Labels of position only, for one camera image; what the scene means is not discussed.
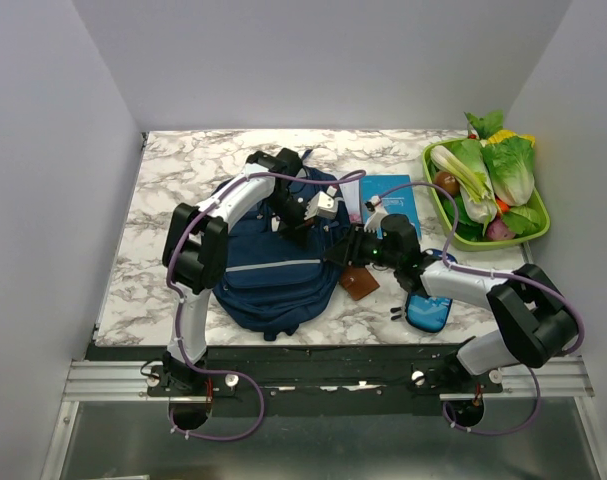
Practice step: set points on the brown round fruit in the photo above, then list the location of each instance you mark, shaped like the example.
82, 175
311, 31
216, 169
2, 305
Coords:
447, 182

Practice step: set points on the purple onion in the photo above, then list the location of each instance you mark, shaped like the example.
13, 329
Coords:
497, 230

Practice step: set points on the green lettuce head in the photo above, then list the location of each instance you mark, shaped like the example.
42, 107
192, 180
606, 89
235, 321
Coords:
510, 164

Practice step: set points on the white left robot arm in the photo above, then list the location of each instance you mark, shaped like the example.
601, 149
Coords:
196, 248

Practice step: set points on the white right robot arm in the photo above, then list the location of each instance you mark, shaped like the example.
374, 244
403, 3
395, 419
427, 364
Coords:
534, 321

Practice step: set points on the green plastic vegetable tray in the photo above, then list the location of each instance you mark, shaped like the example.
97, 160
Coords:
529, 221

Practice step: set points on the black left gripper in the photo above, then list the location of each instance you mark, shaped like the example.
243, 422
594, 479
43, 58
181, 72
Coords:
298, 230

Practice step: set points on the white book with pink roses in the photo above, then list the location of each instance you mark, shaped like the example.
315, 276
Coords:
350, 191

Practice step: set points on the blue pencil case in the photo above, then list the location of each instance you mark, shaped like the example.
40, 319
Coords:
427, 314

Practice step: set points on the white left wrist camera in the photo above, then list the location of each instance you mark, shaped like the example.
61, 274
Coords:
322, 205

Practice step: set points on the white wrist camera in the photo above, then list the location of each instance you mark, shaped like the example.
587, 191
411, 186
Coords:
376, 212
322, 205

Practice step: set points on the navy blue student backpack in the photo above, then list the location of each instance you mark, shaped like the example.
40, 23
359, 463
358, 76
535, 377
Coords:
273, 282

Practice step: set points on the white green bok choy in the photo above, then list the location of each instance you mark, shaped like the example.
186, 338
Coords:
464, 160

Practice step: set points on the teal blue hardcover book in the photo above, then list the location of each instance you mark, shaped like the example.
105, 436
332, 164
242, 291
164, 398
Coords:
400, 201

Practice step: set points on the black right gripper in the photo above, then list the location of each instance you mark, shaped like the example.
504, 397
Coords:
348, 251

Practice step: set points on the aluminium frame rail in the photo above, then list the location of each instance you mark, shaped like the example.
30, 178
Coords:
107, 424

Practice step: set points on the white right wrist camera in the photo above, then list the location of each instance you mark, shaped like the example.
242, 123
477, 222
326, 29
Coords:
376, 212

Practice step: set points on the black mounting rail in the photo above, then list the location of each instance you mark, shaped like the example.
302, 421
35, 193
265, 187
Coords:
233, 381

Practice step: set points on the brown leather wallet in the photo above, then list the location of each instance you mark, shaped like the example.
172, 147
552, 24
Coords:
358, 282

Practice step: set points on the black binder clip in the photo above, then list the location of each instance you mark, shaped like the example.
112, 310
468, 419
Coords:
398, 314

